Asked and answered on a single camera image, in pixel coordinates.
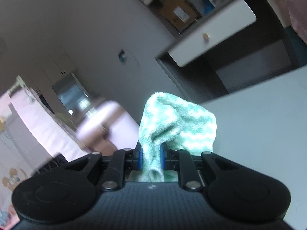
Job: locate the pink curtain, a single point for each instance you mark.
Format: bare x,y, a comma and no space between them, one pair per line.
295,12

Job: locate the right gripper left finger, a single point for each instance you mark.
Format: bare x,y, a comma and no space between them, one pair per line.
71,190

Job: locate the wall socket with plug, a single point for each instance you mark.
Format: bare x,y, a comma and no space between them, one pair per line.
122,56

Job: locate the cardboard box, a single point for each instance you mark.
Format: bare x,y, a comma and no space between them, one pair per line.
180,13

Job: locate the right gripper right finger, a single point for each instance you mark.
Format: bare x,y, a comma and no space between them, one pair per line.
235,192

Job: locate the grey desk with drawer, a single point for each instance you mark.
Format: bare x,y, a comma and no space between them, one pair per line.
238,44

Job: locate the pink insulated bottle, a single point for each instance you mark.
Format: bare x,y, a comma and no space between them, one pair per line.
105,126

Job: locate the green white fluffy cloth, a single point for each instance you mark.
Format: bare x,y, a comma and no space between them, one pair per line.
171,120

